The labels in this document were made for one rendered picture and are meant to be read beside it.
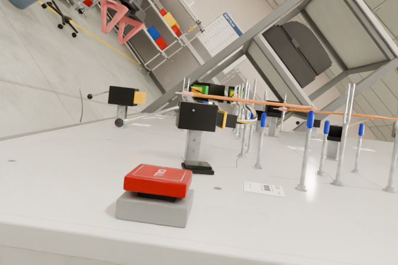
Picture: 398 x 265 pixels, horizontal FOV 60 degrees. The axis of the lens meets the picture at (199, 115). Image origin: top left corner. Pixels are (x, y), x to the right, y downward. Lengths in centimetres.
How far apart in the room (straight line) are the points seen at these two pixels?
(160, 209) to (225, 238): 5
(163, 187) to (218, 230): 6
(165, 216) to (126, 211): 3
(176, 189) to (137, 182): 3
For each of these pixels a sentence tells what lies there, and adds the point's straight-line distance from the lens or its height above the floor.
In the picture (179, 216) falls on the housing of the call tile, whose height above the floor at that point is 110.
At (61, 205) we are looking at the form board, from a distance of 31.
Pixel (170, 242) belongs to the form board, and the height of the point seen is 109.
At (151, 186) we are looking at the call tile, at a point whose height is 109.
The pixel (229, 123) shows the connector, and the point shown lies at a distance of 52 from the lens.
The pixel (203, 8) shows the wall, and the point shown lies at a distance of 873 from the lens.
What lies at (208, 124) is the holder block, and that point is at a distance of 50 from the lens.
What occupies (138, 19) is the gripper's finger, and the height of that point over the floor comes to 112.
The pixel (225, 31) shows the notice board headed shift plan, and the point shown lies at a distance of 844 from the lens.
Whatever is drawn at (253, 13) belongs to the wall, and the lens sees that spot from 857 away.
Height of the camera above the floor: 118
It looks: 5 degrees down
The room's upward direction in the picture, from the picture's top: 53 degrees clockwise
